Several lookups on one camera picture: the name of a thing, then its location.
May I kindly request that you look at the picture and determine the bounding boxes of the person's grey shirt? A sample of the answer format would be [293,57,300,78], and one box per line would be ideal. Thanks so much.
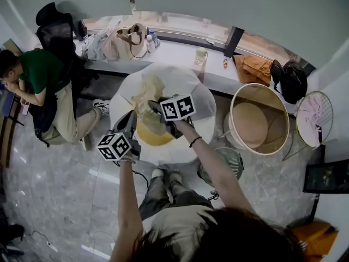
[141,205,219,262]

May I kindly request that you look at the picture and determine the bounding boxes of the grey garment pile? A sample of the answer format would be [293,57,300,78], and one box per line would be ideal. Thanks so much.
[81,28,110,61]

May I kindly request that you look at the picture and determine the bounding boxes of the black framed picture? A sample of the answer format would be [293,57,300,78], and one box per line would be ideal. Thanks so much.
[302,159,349,195]

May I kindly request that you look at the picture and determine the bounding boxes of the pale pink bag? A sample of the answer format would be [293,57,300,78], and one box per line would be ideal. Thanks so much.
[102,34,121,63]

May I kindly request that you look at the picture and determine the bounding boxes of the cardboard box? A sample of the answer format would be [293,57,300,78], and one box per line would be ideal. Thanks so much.
[288,219,340,262]

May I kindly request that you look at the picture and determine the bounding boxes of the orange jacket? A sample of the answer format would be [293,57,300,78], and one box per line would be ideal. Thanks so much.
[233,55,273,87]

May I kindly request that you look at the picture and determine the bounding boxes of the blue chair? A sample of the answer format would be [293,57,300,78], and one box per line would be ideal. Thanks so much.
[0,87,25,127]

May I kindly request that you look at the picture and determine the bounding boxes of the white beanbag seat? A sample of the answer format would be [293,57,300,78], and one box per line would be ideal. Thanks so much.
[109,63,218,166]

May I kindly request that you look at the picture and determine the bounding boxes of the pale yellow plaid clothes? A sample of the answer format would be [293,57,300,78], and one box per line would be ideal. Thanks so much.
[130,74,176,136]

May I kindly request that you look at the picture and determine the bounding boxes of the black office chair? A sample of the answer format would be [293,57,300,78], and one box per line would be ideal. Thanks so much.
[35,2,100,98]

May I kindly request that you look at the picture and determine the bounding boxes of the black cable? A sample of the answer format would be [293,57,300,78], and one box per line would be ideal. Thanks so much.
[132,169,151,191]

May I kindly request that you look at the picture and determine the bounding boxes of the small black bag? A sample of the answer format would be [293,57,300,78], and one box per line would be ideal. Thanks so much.
[73,19,88,41]

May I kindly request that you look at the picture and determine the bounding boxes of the person's grey trousers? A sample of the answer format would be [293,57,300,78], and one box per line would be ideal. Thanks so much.
[139,169,214,221]

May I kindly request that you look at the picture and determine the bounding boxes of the large beige round hamper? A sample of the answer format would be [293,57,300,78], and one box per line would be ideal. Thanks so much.
[223,82,290,157]

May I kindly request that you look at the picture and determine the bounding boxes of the green plastic basket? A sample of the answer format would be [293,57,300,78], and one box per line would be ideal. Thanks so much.
[197,147,245,187]

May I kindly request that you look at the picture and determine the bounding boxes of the clear cup with green lid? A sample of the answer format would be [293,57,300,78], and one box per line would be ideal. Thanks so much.
[194,47,209,67]

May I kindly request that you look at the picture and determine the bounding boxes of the black backpack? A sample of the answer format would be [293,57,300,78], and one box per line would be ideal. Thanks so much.
[270,59,309,105]
[28,91,59,147]

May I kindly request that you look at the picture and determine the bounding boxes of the beige tote bag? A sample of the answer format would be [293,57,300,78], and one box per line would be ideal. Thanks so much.
[116,23,148,60]

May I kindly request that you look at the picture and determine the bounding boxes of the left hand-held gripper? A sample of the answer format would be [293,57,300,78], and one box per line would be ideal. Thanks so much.
[97,110,142,164]

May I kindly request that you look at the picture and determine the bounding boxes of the person's left forearm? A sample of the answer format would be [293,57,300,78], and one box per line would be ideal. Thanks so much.
[109,159,144,262]

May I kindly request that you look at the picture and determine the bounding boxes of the white window ledge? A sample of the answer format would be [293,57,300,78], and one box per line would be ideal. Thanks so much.
[73,15,317,114]

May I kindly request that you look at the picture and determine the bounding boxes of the person's right forearm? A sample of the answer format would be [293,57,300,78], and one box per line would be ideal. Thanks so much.
[177,120,255,216]

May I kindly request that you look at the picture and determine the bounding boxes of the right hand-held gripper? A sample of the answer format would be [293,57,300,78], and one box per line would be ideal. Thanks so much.
[148,93,197,140]

